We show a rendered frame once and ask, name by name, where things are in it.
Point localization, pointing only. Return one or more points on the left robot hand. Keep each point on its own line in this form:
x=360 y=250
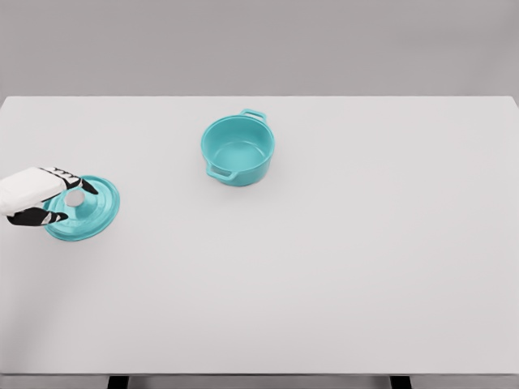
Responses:
x=28 y=190

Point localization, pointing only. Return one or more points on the turquoise pot lid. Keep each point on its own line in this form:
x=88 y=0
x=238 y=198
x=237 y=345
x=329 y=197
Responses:
x=91 y=210

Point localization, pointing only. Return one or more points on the turquoise pot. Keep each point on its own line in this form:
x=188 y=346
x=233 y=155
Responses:
x=239 y=150

